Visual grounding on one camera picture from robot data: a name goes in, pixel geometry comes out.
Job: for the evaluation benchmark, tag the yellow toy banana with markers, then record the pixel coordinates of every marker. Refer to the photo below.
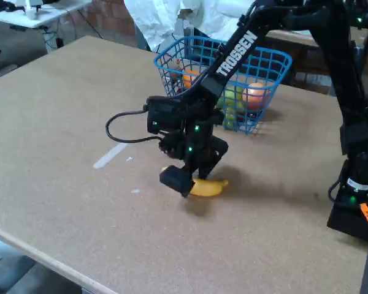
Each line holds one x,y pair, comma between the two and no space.
210,187

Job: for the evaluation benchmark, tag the light green toy fruit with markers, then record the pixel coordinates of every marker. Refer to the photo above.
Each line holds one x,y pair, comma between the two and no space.
233,96

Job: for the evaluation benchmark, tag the orange toy fruit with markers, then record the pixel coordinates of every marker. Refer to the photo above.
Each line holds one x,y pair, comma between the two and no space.
190,78

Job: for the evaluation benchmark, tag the long white tape strip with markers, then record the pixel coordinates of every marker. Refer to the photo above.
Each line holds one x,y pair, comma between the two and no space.
107,157

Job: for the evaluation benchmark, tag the red-orange toy pomegranate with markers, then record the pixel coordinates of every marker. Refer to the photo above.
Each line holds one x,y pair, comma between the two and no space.
254,95

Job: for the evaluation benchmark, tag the white crumpled plastic sheet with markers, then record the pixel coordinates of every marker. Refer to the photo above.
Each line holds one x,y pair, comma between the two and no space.
153,18

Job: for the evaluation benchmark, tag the grey table leg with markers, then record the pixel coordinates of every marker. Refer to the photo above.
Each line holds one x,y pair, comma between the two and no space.
49,39

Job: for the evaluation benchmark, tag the white background table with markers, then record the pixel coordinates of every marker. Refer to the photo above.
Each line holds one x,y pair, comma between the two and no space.
55,12

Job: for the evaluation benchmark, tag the white device on table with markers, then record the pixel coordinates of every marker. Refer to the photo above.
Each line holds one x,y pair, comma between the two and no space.
33,10

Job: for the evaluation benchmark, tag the small black camera box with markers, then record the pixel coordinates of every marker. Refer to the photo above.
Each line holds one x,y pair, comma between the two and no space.
164,114

